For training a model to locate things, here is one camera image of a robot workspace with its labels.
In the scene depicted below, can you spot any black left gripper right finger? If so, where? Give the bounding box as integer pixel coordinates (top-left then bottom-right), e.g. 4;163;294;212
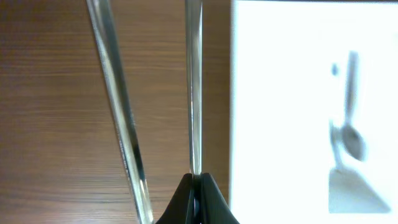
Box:
200;173;239;224

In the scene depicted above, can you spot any small steel measuring spoon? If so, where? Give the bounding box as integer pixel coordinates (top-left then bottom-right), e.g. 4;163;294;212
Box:
329;62;343;171

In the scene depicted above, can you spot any white plastic cutlery tray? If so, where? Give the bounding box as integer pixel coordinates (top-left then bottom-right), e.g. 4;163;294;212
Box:
229;1;397;223

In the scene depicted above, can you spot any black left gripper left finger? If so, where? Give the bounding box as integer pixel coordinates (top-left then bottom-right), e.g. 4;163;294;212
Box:
156;174;193;224

